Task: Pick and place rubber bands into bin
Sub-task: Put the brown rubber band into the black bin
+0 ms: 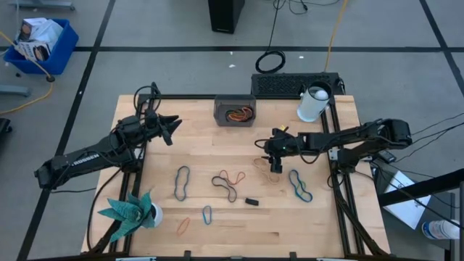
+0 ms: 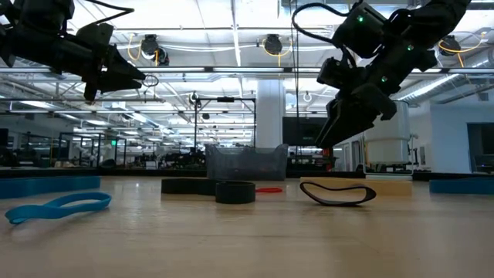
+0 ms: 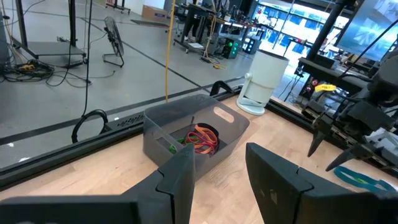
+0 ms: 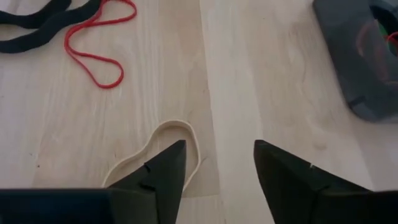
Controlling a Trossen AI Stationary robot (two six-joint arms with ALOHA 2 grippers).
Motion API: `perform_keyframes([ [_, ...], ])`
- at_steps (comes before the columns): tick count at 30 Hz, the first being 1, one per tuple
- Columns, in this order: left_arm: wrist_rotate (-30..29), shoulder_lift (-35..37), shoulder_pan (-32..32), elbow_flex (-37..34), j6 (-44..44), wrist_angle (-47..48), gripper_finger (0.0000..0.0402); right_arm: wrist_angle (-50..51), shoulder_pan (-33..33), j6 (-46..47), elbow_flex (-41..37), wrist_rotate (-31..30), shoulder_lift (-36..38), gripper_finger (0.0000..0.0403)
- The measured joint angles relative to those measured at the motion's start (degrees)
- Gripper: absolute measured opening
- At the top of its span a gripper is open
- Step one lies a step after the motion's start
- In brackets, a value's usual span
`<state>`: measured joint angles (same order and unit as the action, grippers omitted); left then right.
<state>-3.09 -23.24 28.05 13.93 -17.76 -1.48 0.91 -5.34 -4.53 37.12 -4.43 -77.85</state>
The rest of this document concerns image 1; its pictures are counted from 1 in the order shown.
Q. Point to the white bracket plate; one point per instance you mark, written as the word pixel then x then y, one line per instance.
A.
pixel 333 154

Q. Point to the black beam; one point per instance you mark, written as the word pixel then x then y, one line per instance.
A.
pixel 417 188

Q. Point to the white plant pot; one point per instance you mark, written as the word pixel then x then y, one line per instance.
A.
pixel 158 215

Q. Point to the teal artificial plant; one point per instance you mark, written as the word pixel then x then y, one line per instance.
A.
pixel 127 214

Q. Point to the long black rubber band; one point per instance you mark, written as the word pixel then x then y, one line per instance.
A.
pixel 213 181

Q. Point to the yellow tag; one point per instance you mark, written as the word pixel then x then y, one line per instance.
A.
pixel 283 128

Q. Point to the short black rubber band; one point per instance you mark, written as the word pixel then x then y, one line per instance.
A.
pixel 252 202

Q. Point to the plastic water bottle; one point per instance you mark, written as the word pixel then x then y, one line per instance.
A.
pixel 440 229

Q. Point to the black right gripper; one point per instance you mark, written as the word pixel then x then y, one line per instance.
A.
pixel 277 146

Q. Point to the black mesh box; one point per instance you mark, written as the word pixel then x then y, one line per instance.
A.
pixel 275 84

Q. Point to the black table clamp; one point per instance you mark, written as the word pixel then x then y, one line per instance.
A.
pixel 187 255
pixel 293 256

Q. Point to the black power adapter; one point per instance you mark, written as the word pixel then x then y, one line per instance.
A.
pixel 386 156

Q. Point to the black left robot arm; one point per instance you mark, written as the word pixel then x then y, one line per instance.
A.
pixel 83 159

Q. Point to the white cylindrical container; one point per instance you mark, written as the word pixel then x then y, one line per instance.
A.
pixel 308 107

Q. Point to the grey plastic bin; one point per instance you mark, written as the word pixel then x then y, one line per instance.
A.
pixel 217 108

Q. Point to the blue floor bin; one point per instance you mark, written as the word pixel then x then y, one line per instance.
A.
pixel 61 54

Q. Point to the red rubber band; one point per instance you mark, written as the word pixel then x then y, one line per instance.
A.
pixel 239 180

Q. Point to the black tower box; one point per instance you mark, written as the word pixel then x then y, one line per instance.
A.
pixel 226 16

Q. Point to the printed carton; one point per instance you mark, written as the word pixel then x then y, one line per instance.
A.
pixel 26 29
pixel 34 50

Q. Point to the white ball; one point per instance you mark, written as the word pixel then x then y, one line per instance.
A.
pixel 321 95

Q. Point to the white plastic bag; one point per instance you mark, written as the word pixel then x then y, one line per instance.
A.
pixel 47 32

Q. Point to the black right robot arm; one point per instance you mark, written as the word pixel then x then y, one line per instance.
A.
pixel 362 136

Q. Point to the small blue rubber band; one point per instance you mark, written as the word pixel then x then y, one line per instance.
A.
pixel 204 215

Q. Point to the grey stand foot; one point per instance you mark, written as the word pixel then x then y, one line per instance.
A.
pixel 14 90
pixel 43 4

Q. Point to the white paper sheet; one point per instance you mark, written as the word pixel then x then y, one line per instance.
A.
pixel 406 214

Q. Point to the tan rubber band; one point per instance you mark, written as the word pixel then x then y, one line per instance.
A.
pixel 255 163

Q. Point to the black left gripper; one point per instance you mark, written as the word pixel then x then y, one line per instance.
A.
pixel 155 126

